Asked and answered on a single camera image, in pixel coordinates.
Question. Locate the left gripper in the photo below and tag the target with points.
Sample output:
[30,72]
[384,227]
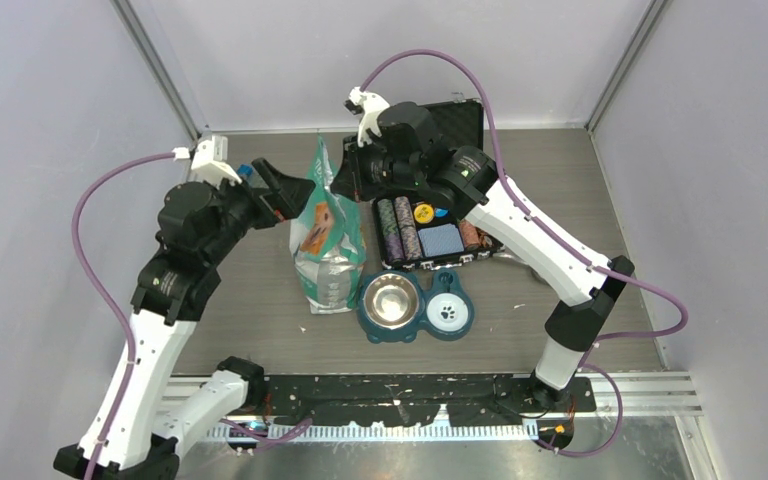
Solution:
[287,194]

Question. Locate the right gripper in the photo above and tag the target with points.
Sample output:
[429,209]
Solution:
[349,181]

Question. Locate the green pet food bag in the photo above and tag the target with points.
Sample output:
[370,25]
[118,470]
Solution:
[326,242]

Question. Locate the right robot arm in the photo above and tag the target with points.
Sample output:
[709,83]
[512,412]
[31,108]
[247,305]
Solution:
[586,282]

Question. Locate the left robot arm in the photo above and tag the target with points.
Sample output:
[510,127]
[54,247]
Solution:
[200,223]

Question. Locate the teal double pet bowl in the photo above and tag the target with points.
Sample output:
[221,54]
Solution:
[393,307]

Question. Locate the yellow big blind button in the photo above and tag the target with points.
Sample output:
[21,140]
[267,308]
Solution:
[423,213]

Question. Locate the black poker chip case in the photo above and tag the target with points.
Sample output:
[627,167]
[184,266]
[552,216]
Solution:
[396,231]

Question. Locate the blue card deck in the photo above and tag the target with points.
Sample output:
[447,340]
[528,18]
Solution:
[441,240]

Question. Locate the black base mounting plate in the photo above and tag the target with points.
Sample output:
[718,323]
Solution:
[410,400]

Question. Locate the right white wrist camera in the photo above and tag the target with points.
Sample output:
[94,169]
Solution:
[368,106]

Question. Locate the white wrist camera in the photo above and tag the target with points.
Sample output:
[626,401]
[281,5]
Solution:
[209,162]
[368,106]

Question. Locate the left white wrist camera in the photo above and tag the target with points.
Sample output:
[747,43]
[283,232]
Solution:
[209,162]

